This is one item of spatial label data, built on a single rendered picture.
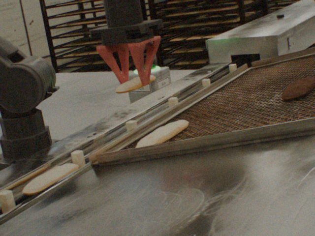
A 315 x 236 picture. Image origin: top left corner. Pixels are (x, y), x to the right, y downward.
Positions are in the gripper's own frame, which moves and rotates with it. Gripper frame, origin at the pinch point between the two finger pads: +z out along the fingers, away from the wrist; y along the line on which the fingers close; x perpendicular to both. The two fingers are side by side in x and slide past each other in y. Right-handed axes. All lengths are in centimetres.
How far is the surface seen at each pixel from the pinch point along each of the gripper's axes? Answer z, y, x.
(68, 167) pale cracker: 7.1, -0.8, 20.2
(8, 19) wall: 8, 438, -401
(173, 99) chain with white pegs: 6.0, -0.6, -10.5
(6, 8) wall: -6, 438, -403
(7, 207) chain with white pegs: 7.8, -0.4, 31.6
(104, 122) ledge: 6.8, 7.0, 0.9
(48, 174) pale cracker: 7.1, 0.5, 22.8
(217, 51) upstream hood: 3.6, 6.1, -45.5
